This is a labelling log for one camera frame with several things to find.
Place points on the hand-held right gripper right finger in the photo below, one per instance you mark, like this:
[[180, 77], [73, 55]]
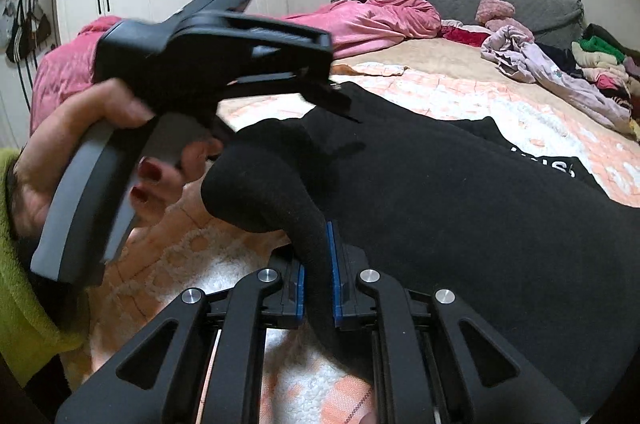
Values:
[[334, 274]]

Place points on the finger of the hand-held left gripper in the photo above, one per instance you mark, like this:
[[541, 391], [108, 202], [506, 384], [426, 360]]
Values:
[[335, 97]]

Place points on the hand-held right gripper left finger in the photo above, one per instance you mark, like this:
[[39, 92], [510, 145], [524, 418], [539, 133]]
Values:
[[300, 304]]

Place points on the black printed t-shirt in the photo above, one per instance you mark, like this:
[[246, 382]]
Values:
[[450, 229]]

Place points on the person's left forearm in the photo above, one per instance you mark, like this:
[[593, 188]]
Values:
[[25, 304]]

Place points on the pile of mixed clothes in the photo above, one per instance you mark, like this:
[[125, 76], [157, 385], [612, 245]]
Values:
[[600, 59]]

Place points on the person's left hand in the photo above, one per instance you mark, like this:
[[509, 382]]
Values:
[[75, 114]]

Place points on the pink duvet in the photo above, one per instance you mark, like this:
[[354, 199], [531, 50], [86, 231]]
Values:
[[380, 24]]

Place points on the bed with beige sheet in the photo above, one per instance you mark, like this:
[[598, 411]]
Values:
[[425, 52]]

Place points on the peach white patterned blanket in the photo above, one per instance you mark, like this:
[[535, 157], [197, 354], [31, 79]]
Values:
[[450, 99]]

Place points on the red cloth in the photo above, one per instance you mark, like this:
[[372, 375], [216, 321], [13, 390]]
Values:
[[465, 37]]

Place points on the dark hanging bag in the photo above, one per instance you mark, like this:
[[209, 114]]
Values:
[[42, 24]]

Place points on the pink fluffy cloth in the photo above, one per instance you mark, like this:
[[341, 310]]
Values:
[[495, 9]]

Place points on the black white hanging bag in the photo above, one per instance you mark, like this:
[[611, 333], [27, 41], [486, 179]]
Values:
[[17, 39]]

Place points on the lilac crumpled garment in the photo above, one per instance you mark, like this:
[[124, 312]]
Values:
[[550, 69]]

